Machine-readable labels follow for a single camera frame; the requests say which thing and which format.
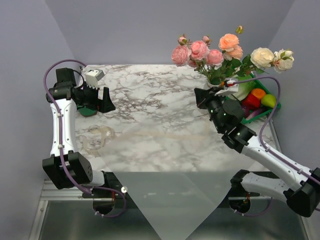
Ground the white ribbed vase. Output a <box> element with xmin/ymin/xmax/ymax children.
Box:
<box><xmin>206</xmin><ymin>80</ymin><xmax>221</xmax><ymax>89</ymax></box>

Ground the toy red pepper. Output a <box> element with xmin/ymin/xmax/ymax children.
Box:
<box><xmin>241</xmin><ymin>93</ymin><xmax>261</xmax><ymax>111</ymax></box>

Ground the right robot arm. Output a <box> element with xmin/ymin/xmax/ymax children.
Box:
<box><xmin>194</xmin><ymin>87</ymin><xmax>320</xmax><ymax>218</ymax></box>

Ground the small pink rose stem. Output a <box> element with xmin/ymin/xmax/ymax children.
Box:
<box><xmin>171</xmin><ymin>34</ymin><xmax>212</xmax><ymax>78</ymax></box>

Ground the toy yellow-green pear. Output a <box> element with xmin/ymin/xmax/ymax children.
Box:
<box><xmin>260</xmin><ymin>94</ymin><xmax>277</xmax><ymax>108</ymax></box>

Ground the pink double rose stem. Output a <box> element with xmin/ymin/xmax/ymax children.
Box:
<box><xmin>205</xmin><ymin>49</ymin><xmax>224</xmax><ymax>83</ymax></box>

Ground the aluminium frame rail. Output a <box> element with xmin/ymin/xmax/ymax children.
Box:
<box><xmin>27</xmin><ymin>178</ymin><xmax>96</xmax><ymax>240</ymax></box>

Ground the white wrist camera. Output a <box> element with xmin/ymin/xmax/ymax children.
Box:
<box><xmin>214</xmin><ymin>78</ymin><xmax>239</xmax><ymax>97</ymax></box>
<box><xmin>84</xmin><ymin>69</ymin><xmax>105</xmax><ymax>90</ymax></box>

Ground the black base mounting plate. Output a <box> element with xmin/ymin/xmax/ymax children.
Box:
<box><xmin>50</xmin><ymin>171</ymin><xmax>263</xmax><ymax>210</ymax></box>

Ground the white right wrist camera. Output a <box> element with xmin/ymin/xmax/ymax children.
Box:
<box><xmin>214</xmin><ymin>78</ymin><xmax>239</xmax><ymax>97</ymax></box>

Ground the white rose stem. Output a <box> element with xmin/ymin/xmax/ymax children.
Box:
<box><xmin>232</xmin><ymin>47</ymin><xmax>295</xmax><ymax>77</ymax></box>

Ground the green plastic basket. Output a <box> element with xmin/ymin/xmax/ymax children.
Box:
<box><xmin>240</xmin><ymin>73</ymin><xmax>282</xmax><ymax>124</ymax></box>

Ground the toy purple eggplant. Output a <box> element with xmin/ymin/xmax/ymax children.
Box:
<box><xmin>245</xmin><ymin>107</ymin><xmax>266</xmax><ymax>121</ymax></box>

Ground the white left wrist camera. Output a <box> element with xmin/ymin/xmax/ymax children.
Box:
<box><xmin>84</xmin><ymin>69</ymin><xmax>105</xmax><ymax>90</ymax></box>

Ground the white wrapping paper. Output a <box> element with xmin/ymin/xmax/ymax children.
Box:
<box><xmin>99</xmin><ymin>119</ymin><xmax>253</xmax><ymax>240</ymax></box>

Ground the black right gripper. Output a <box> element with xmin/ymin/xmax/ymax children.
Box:
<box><xmin>193</xmin><ymin>86</ymin><xmax>227</xmax><ymax>132</ymax></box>

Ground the toy green cabbage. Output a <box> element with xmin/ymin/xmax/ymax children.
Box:
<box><xmin>229</xmin><ymin>74</ymin><xmax>256</xmax><ymax>101</ymax></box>

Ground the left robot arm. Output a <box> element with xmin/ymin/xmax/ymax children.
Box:
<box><xmin>42</xmin><ymin>67</ymin><xmax>116</xmax><ymax>198</ymax></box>

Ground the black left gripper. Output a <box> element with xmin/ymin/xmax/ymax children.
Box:
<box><xmin>77</xmin><ymin>81</ymin><xmax>116</xmax><ymax>113</ymax></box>

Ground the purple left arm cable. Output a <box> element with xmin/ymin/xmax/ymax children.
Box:
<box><xmin>43</xmin><ymin>59</ymin><xmax>127</xmax><ymax>218</ymax></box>

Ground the peach rose stem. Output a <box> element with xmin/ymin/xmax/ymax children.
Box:
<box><xmin>218</xmin><ymin>25</ymin><xmax>244</xmax><ymax>78</ymax></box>

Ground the toy orange fruit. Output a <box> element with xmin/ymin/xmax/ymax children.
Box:
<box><xmin>250</xmin><ymin>88</ymin><xmax>266</xmax><ymax>100</ymax></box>

